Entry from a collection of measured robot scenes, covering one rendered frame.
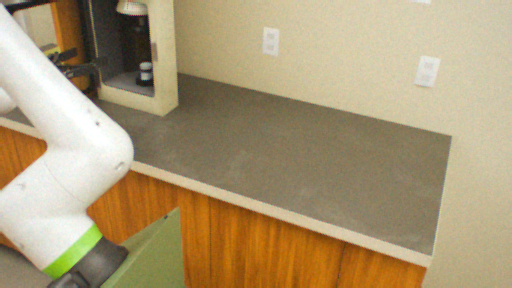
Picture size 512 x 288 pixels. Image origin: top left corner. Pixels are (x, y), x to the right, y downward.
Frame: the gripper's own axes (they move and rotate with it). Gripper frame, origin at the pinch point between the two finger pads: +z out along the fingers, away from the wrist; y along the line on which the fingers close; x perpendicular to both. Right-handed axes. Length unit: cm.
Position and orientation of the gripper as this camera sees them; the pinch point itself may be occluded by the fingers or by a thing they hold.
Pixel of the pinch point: (88, 56)
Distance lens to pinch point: 161.2
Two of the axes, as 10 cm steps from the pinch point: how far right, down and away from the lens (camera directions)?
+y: -8.9, -2.7, 3.7
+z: 4.6, -4.5, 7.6
